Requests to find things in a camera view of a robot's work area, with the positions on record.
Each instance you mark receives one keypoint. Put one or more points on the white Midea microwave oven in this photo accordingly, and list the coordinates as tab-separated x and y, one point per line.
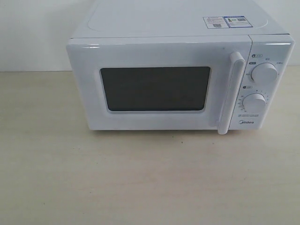
271	43

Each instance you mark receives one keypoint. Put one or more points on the white microwave door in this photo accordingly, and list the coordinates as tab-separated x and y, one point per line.
159	83

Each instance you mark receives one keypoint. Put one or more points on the upper white control knob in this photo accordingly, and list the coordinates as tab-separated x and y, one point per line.
264	73

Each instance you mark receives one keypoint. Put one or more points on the lower white timer knob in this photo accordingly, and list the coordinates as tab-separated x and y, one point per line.
254	103

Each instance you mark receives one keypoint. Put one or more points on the grey printed label sticker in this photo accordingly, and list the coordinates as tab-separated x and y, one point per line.
227	22

